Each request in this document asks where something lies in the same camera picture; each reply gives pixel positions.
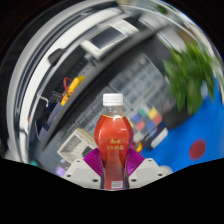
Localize plain black box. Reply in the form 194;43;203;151
163;106;194;131

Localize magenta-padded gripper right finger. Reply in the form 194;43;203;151
125;147;167;190

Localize flat round red coaster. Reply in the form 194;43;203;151
188;138;208;162

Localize black overhead shelf unit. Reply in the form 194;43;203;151
6;0;188;158

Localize yellow multimeter with red leads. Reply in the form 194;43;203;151
134;141;145;154

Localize beige perforated board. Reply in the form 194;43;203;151
56;128;99;164

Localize black box with white label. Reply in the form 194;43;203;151
146;124;170;150

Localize green plant in white pot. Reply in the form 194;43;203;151
162;41;218;116

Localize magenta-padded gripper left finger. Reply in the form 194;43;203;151
62;147;104;190

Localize red drink bottle white cap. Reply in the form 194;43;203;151
93;92;135;192

